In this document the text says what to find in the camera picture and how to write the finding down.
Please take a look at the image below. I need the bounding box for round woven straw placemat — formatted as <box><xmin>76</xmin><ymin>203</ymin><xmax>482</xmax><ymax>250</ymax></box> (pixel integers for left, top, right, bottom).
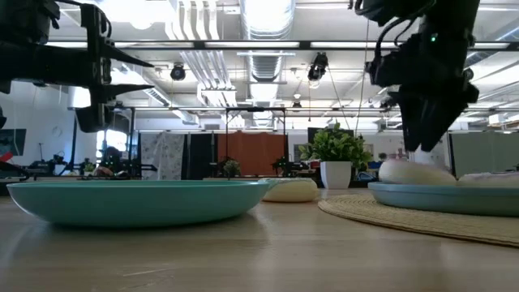
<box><xmin>317</xmin><ymin>193</ymin><xmax>519</xmax><ymax>248</ymax></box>

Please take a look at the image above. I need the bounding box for black background stand frame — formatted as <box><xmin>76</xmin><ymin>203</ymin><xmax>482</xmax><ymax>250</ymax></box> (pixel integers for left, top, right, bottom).
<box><xmin>224</xmin><ymin>106</ymin><xmax>288</xmax><ymax>179</ymax></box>

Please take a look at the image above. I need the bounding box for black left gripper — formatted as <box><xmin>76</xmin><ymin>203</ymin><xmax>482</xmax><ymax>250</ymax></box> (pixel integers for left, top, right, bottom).
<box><xmin>0</xmin><ymin>2</ymin><xmax>156</xmax><ymax>134</ymax></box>

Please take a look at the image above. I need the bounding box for patterned grey curtain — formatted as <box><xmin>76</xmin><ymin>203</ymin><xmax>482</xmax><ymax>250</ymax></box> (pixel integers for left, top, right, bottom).
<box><xmin>139</xmin><ymin>132</ymin><xmax>187</xmax><ymax>181</ymax></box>

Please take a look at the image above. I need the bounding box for grey office partition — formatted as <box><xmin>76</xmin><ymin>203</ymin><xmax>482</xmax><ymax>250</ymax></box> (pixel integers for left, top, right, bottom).
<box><xmin>448</xmin><ymin>131</ymin><xmax>519</xmax><ymax>178</ymax></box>

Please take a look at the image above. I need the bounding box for blue plate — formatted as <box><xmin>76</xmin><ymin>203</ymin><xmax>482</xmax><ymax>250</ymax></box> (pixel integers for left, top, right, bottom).
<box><xmin>367</xmin><ymin>181</ymin><xmax>519</xmax><ymax>217</ymax></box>

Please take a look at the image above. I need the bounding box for teal plate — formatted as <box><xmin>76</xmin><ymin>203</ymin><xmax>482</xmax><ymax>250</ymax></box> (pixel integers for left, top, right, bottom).
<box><xmin>6</xmin><ymin>179</ymin><xmax>271</xmax><ymax>227</ymax></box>

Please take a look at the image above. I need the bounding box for silver ceiling duct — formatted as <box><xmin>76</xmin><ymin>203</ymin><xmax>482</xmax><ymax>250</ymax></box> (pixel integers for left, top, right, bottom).
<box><xmin>238</xmin><ymin>0</ymin><xmax>297</xmax><ymax>84</ymax></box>

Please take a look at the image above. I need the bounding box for dark wall picture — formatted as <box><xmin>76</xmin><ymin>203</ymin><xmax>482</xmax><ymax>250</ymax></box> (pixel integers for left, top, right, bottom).
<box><xmin>0</xmin><ymin>128</ymin><xmax>28</xmax><ymax>157</ymax></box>

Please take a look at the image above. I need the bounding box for small green background plant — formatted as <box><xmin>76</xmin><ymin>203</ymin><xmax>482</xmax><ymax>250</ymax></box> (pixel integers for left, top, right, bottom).
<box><xmin>222</xmin><ymin>158</ymin><xmax>242</xmax><ymax>178</ymax></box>

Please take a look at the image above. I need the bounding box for black curtain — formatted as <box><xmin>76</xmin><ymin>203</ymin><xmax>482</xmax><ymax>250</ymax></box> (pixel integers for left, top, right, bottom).
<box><xmin>187</xmin><ymin>132</ymin><xmax>218</xmax><ymax>181</ymax></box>

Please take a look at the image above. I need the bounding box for black overhead camera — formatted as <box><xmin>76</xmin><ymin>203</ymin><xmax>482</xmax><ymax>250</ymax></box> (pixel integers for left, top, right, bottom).
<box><xmin>307</xmin><ymin>51</ymin><xmax>329</xmax><ymax>82</ymax></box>
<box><xmin>169</xmin><ymin>62</ymin><xmax>187</xmax><ymax>82</ymax></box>

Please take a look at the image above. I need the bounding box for pale yellow donut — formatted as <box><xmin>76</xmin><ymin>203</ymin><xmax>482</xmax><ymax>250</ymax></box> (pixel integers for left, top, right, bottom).
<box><xmin>259</xmin><ymin>177</ymin><xmax>320</xmax><ymax>204</ymax></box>

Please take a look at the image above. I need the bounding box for black rig frame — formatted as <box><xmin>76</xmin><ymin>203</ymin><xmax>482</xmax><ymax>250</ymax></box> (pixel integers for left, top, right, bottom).
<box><xmin>44</xmin><ymin>39</ymin><xmax>519</xmax><ymax>51</ymax></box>

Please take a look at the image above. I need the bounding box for cream glazed donut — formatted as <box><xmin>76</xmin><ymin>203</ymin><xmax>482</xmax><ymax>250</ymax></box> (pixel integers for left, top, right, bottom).
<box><xmin>378</xmin><ymin>158</ymin><xmax>458</xmax><ymax>187</ymax></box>

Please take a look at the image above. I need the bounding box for orange partition curtain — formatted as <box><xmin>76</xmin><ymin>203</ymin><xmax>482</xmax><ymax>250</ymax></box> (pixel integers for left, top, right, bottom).
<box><xmin>217</xmin><ymin>131</ymin><xmax>288</xmax><ymax>177</ymax></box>

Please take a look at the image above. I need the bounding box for person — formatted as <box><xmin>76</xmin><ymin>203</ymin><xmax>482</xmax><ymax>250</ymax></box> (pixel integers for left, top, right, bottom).
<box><xmin>92</xmin><ymin>145</ymin><xmax>131</xmax><ymax>178</ymax></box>

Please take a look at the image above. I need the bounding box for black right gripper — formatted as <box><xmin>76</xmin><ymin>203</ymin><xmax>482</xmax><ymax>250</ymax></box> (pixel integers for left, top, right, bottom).
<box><xmin>366</xmin><ymin>15</ymin><xmax>482</xmax><ymax>152</ymax></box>

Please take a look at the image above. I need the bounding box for green plant in white pot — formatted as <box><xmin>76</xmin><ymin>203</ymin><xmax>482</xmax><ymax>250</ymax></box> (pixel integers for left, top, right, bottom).
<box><xmin>298</xmin><ymin>121</ymin><xmax>373</xmax><ymax>190</ymax></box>

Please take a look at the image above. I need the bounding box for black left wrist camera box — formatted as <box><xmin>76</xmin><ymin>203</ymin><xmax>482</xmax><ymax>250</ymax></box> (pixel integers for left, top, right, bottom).
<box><xmin>0</xmin><ymin>0</ymin><xmax>62</xmax><ymax>45</ymax></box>

